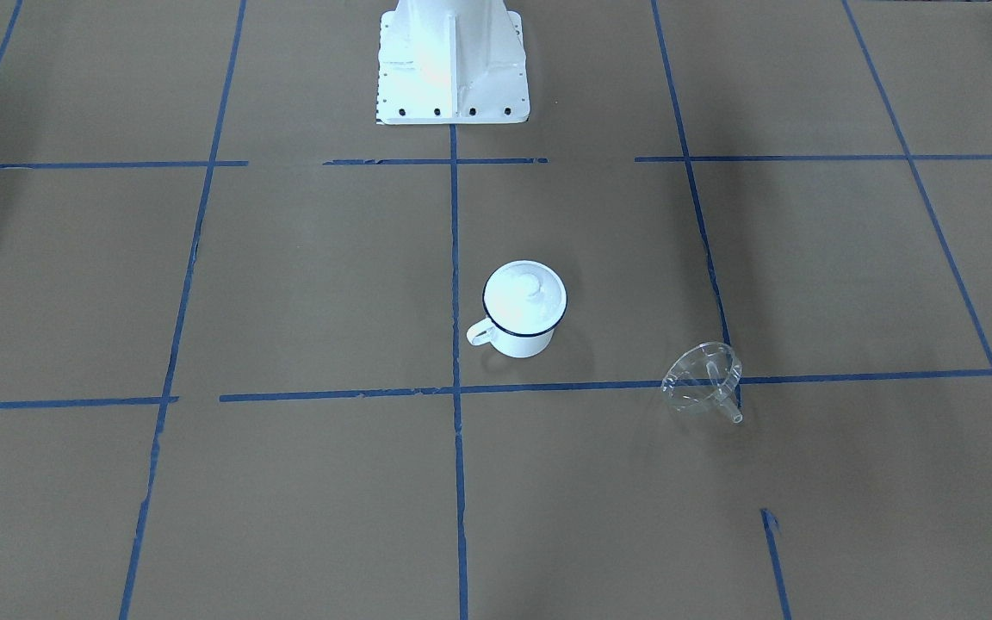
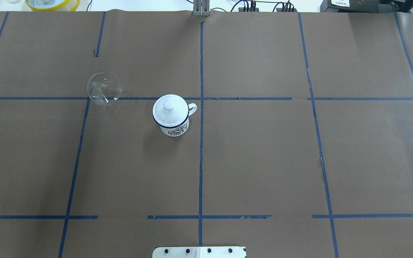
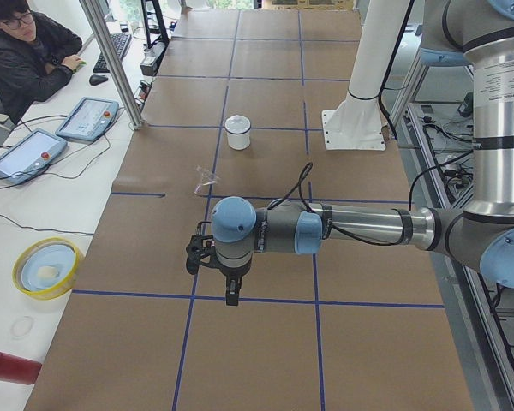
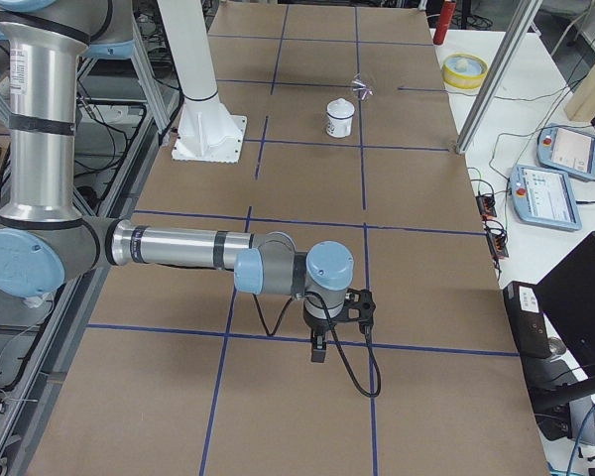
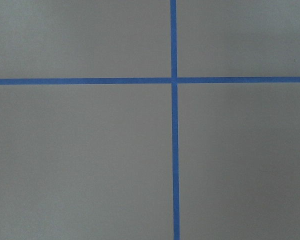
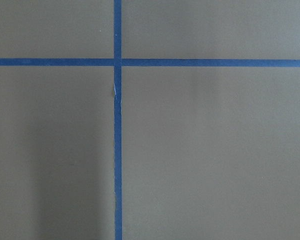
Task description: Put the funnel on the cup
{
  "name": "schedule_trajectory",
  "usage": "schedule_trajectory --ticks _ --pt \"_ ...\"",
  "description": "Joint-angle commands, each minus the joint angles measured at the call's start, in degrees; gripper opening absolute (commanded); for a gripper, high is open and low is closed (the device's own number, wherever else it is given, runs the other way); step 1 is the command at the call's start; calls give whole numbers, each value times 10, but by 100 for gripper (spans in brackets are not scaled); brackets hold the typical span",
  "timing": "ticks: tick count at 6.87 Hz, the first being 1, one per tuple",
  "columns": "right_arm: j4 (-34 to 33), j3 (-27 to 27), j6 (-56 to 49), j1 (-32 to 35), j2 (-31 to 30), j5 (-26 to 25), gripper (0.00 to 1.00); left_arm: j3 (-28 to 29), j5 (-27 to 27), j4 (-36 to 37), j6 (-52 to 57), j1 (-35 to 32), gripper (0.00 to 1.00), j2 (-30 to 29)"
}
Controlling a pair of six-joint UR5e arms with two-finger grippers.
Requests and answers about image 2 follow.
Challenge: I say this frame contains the white enamel mug lid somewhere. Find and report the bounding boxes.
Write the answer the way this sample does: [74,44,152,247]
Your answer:
[152,94,189,128]

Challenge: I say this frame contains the clear plastic funnel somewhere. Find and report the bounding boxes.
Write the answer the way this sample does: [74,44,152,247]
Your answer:
[86,72,122,106]

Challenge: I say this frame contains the white enamel mug blue rim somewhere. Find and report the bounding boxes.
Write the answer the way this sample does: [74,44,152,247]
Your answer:
[152,94,197,137]

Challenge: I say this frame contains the black equipment box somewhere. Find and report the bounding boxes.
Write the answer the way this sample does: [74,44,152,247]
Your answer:
[320,0,413,13]

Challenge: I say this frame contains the yellow round container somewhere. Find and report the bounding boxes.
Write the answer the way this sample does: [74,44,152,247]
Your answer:
[24,0,81,12]

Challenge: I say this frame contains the grey metal clamp bracket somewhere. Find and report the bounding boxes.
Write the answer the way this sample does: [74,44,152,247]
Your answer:
[192,0,211,17]

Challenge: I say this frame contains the black cable plugs left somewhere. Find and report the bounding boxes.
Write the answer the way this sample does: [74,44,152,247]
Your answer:
[231,0,258,13]

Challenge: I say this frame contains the black cable plugs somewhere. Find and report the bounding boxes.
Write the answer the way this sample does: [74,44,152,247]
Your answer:
[272,0,297,13]
[231,0,258,13]

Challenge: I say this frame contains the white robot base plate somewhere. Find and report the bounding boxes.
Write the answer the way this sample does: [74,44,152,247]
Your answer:
[152,246,247,258]

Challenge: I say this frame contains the black cable plugs right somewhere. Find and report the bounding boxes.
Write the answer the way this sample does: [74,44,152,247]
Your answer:
[272,0,297,13]

